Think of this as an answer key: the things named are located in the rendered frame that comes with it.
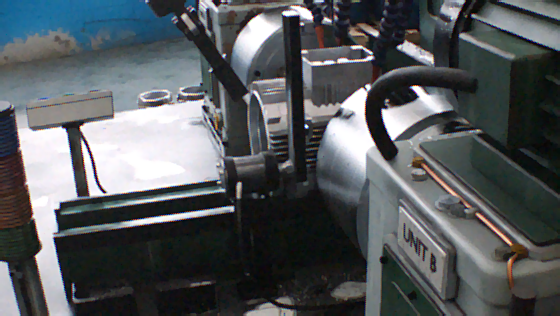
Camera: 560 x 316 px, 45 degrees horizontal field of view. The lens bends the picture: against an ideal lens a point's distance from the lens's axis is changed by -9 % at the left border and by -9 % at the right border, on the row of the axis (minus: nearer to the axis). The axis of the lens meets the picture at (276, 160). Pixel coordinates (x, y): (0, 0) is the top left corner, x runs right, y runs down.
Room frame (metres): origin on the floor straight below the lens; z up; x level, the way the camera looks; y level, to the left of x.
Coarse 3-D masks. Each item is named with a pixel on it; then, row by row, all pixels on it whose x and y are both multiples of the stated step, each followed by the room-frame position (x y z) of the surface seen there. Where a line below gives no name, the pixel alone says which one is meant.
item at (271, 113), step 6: (264, 108) 1.08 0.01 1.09; (270, 108) 1.07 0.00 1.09; (276, 108) 1.07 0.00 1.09; (264, 114) 1.08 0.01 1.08; (270, 114) 1.06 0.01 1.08; (276, 114) 1.07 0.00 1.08; (270, 120) 1.06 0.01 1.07; (276, 120) 1.07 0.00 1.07; (282, 180) 1.07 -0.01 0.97; (282, 186) 1.07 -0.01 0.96; (270, 192) 1.07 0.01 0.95; (276, 192) 1.06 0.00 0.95; (282, 192) 1.07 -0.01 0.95
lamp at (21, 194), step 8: (24, 184) 0.75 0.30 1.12; (16, 192) 0.73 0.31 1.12; (24, 192) 0.74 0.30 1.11; (0, 200) 0.72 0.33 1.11; (8, 200) 0.73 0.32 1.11; (16, 200) 0.73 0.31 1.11; (24, 200) 0.74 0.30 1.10; (0, 208) 0.72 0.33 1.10; (8, 208) 0.73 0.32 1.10; (16, 208) 0.73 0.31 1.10; (24, 208) 0.74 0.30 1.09; (32, 208) 0.76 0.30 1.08; (0, 216) 0.72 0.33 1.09; (8, 216) 0.72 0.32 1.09; (16, 216) 0.73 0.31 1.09; (24, 216) 0.74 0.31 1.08; (32, 216) 0.75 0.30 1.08; (0, 224) 0.72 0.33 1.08; (8, 224) 0.72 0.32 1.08; (16, 224) 0.73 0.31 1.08
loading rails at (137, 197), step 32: (128, 192) 1.14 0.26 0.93; (160, 192) 1.15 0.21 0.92; (192, 192) 1.15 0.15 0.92; (64, 224) 1.08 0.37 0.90; (96, 224) 1.09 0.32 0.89; (128, 224) 1.02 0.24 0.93; (160, 224) 1.02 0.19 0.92; (192, 224) 1.03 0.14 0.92; (224, 224) 1.05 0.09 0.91; (288, 224) 1.07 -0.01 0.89; (320, 224) 1.08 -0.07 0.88; (64, 256) 0.98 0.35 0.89; (96, 256) 0.99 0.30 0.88; (128, 256) 1.01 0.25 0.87; (160, 256) 1.02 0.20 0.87; (192, 256) 1.03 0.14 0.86; (224, 256) 1.04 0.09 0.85; (288, 256) 1.07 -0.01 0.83; (320, 256) 1.08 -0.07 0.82; (352, 256) 1.10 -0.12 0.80; (64, 288) 0.98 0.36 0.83
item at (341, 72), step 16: (336, 48) 1.21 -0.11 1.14; (352, 48) 1.21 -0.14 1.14; (304, 64) 1.14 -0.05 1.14; (320, 64) 1.11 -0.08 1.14; (336, 64) 1.11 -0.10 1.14; (352, 64) 1.12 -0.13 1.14; (368, 64) 1.13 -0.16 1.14; (320, 80) 1.11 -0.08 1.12; (336, 80) 1.11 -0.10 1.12; (352, 80) 1.12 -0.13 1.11; (368, 80) 1.12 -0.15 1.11; (320, 96) 1.10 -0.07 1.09; (336, 96) 1.11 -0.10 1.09
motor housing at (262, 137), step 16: (272, 80) 1.15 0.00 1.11; (304, 80) 1.14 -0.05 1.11; (256, 96) 1.18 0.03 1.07; (272, 96) 1.10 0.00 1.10; (304, 96) 1.11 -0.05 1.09; (256, 112) 1.21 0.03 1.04; (320, 112) 1.10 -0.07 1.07; (256, 128) 1.21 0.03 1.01; (272, 128) 1.07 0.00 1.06; (320, 128) 1.07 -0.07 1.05; (256, 144) 1.20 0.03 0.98; (272, 144) 1.06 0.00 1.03; (288, 176) 1.06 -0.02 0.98
